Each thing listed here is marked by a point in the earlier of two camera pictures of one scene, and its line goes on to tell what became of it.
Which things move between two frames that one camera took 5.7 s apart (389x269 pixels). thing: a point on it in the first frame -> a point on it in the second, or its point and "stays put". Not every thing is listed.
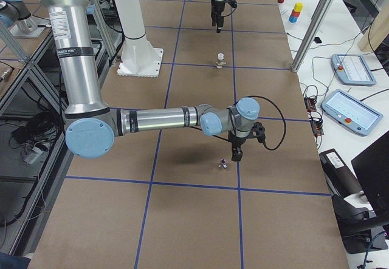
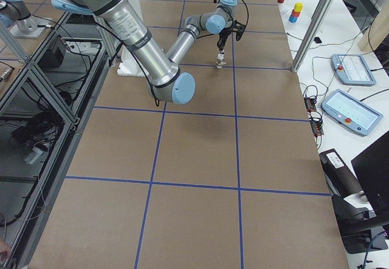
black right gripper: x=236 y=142 -> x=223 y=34
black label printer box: x=337 y=175 stays put
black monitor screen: x=372 y=167 stays put
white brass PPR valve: x=220 y=62 stays put
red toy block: x=296 y=14 stays put
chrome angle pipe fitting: x=223 y=164 -> x=220 y=55
